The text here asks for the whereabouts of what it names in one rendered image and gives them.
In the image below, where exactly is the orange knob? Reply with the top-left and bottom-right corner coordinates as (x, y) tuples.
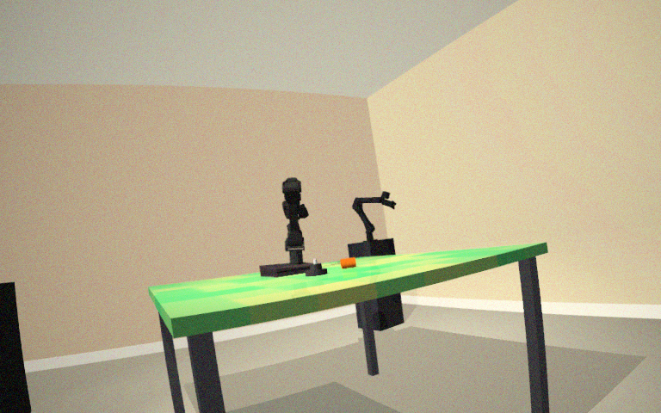
(341, 258), (356, 268)

